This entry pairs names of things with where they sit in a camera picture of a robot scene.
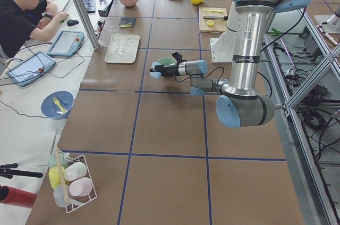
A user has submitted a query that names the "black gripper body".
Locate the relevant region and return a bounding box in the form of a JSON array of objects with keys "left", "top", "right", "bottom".
[{"left": 161, "top": 52, "right": 186, "bottom": 77}]

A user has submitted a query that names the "light blue plastic cup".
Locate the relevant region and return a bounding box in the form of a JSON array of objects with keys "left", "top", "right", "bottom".
[{"left": 149, "top": 62, "right": 163, "bottom": 79}]

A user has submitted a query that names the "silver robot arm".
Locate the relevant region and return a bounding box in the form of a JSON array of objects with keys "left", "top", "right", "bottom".
[{"left": 150, "top": 0, "right": 311, "bottom": 128}]

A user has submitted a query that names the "green bowl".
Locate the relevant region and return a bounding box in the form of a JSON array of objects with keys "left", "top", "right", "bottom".
[{"left": 157, "top": 57, "right": 177, "bottom": 67}]

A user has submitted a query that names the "blue bowl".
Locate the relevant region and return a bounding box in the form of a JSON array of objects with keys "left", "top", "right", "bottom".
[{"left": 40, "top": 91, "right": 74, "bottom": 120}]

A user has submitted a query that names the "cream bear tray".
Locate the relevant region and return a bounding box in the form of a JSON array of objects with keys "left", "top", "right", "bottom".
[{"left": 104, "top": 34, "right": 140, "bottom": 64}]

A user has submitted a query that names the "clear wine glass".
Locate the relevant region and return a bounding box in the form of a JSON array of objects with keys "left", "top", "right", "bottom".
[{"left": 111, "top": 32, "right": 125, "bottom": 54}]

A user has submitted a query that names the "dark sponge cloth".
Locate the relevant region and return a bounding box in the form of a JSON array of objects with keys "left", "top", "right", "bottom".
[{"left": 119, "top": 17, "right": 136, "bottom": 28}]

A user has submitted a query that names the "clear glass dish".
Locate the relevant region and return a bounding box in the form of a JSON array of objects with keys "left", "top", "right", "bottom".
[{"left": 110, "top": 26, "right": 120, "bottom": 33}]

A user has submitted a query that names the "wooden cutting board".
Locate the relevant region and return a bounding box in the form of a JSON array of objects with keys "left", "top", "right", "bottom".
[{"left": 199, "top": 7, "right": 228, "bottom": 33}]

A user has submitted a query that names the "whole yellow lemon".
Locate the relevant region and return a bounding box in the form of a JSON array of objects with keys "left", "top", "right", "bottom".
[{"left": 190, "top": 0, "right": 201, "bottom": 5}]

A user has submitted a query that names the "yellow plastic knife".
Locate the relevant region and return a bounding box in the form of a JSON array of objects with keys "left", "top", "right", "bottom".
[{"left": 202, "top": 9, "right": 224, "bottom": 13}]

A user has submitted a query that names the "far blue teach pendant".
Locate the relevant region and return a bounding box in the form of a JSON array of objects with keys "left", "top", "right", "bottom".
[{"left": 47, "top": 31, "right": 84, "bottom": 57}]

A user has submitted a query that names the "blue teach pendant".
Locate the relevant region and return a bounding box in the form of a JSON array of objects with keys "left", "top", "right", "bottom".
[
  {"left": 47, "top": 31, "right": 84, "bottom": 57},
  {"left": 6, "top": 51, "right": 56, "bottom": 87}
]

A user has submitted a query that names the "black computer mouse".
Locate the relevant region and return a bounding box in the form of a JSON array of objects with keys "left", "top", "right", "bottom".
[{"left": 66, "top": 19, "right": 79, "bottom": 27}]

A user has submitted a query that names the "black keyboard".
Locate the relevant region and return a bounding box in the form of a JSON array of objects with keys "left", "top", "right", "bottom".
[{"left": 82, "top": 0, "right": 96, "bottom": 13}]

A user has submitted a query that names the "yellow plastic fork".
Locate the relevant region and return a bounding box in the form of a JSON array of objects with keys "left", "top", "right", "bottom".
[{"left": 52, "top": 97, "right": 66, "bottom": 114}]

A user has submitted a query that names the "near blue teach pendant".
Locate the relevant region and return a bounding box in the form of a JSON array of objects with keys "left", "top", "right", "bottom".
[{"left": 6, "top": 51, "right": 56, "bottom": 87}]

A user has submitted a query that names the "white cup in rack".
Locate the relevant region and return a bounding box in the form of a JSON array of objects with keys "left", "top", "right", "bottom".
[{"left": 64, "top": 162, "right": 87, "bottom": 181}]

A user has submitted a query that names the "green cup in rack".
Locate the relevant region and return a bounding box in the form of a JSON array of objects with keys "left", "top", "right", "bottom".
[{"left": 48, "top": 152, "right": 69, "bottom": 169}]

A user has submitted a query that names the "pink cup in rack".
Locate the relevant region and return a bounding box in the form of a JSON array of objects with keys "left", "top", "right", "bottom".
[{"left": 69, "top": 177, "right": 93, "bottom": 197}]

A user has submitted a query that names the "seated person black shirt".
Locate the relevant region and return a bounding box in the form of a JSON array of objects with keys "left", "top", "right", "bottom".
[{"left": 1, "top": 0, "right": 69, "bottom": 60}]

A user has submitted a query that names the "yellow cup in rack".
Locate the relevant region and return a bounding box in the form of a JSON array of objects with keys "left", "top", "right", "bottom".
[{"left": 48, "top": 166, "right": 61, "bottom": 189}]

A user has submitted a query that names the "clear cup in rack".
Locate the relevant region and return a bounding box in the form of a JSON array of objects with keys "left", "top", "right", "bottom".
[{"left": 53, "top": 185, "right": 70, "bottom": 207}]

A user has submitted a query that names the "red cylinder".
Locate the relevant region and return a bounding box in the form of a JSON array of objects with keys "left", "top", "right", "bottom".
[{"left": 1, "top": 186, "right": 37, "bottom": 208}]

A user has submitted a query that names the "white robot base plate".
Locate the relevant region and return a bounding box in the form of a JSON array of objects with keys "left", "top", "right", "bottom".
[{"left": 210, "top": 4, "right": 240, "bottom": 63}]

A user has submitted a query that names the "steel handled knife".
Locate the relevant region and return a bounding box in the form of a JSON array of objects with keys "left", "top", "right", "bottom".
[{"left": 202, "top": 15, "right": 228, "bottom": 21}]

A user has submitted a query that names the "aluminium frame post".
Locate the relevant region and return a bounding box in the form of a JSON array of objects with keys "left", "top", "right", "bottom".
[{"left": 73, "top": 0, "right": 100, "bottom": 51}]

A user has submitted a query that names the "wooden rack handle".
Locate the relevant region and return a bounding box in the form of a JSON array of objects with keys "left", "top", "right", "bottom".
[{"left": 54, "top": 148, "right": 70, "bottom": 204}]

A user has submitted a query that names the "white wire cup rack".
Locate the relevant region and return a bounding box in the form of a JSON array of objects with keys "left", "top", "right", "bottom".
[{"left": 53, "top": 153, "right": 97, "bottom": 213}]

